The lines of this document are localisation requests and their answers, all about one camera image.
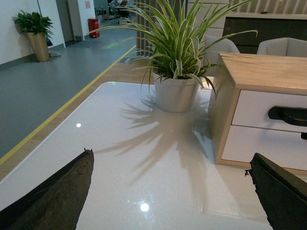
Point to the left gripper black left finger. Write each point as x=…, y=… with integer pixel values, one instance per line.
x=56, y=203

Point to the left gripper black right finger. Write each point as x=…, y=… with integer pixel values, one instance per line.
x=282, y=195

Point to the black drawer handle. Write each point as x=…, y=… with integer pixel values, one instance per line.
x=296, y=116
x=304, y=135

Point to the white drawer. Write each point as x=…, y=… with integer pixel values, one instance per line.
x=287, y=149
x=252, y=110

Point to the wooden drawer cabinet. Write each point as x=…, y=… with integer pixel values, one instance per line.
x=237, y=72

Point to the white plant pot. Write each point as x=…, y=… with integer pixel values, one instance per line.
x=175, y=95

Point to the grey armchair right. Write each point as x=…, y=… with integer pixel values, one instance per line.
x=286, y=47

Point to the grey armchair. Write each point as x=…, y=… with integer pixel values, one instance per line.
x=214, y=47
x=286, y=47

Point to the tall tan floor planter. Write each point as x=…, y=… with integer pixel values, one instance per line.
x=39, y=46

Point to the grey armchair left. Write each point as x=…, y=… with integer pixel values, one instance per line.
x=214, y=47

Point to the dark reception counter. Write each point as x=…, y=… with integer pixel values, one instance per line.
x=251, y=30

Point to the green floor plant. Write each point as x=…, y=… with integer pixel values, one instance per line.
x=34, y=22

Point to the red bin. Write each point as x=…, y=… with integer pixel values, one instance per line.
x=93, y=24

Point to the spider plant green striped leaves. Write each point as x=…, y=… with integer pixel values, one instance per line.
x=175, y=37

